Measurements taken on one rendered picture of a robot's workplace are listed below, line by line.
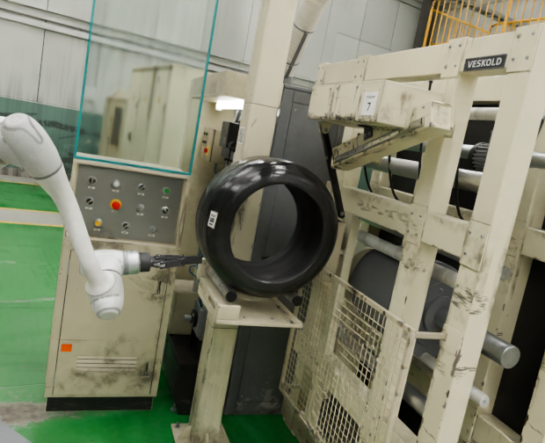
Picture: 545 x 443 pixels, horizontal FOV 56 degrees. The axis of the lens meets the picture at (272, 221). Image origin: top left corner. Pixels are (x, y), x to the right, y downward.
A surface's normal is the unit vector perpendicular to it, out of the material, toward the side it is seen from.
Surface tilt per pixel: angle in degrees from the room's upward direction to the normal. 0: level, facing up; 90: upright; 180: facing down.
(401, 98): 90
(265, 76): 90
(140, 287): 90
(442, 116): 72
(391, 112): 90
